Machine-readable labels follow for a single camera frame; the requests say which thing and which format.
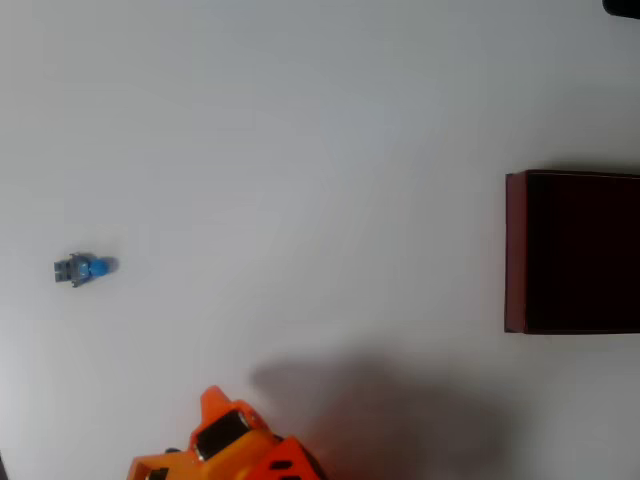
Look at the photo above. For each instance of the small blue toy figure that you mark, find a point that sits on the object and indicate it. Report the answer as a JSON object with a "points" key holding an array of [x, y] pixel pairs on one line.
{"points": [[80, 270]]}

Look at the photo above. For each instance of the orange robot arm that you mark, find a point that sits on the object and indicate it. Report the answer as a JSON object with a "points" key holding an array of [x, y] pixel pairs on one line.
{"points": [[235, 450]]}

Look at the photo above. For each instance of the dark red box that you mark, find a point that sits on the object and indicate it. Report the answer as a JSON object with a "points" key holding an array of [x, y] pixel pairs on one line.
{"points": [[575, 255]]}

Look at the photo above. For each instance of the black object at corner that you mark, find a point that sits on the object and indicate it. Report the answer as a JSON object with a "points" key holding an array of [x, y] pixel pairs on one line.
{"points": [[625, 7]]}

